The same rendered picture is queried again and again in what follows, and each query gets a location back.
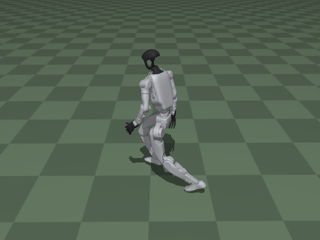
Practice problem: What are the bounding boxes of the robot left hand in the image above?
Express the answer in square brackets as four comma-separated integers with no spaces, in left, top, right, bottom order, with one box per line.
[125,120,140,135]

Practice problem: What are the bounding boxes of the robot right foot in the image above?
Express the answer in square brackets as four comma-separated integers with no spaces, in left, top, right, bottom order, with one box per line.
[144,156,162,165]

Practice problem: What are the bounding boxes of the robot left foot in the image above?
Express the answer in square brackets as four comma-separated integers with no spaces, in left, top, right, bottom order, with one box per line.
[184,180,206,192]

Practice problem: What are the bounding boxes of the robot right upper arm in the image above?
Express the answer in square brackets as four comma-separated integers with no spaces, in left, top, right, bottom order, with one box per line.
[166,70,177,99]

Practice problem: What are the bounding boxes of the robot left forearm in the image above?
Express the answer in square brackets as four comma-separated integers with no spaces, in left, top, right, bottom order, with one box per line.
[132,104,147,126]

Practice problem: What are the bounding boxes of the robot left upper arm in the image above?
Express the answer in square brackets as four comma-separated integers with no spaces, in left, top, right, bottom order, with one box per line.
[139,77,152,113]

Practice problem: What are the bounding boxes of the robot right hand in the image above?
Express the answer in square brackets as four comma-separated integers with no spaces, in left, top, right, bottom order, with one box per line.
[169,111,176,129]

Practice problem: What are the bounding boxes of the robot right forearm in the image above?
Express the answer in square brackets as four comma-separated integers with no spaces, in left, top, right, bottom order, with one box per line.
[169,95,178,116]

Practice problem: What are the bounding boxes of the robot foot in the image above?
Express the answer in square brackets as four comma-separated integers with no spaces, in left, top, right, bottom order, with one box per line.
[144,156,162,165]
[184,180,206,192]

